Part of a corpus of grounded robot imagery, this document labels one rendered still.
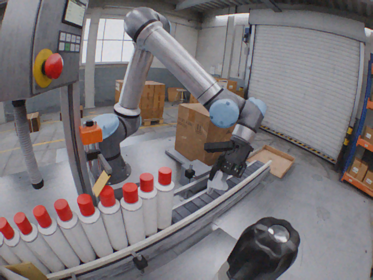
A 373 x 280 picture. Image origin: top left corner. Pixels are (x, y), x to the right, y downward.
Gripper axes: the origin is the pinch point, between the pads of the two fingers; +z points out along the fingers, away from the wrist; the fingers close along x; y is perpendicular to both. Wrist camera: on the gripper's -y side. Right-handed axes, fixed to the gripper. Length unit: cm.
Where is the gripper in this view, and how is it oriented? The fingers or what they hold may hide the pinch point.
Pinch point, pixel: (208, 189)
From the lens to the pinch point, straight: 63.5
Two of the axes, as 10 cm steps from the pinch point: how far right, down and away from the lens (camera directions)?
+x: 5.8, 2.9, 7.6
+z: -4.6, 8.9, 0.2
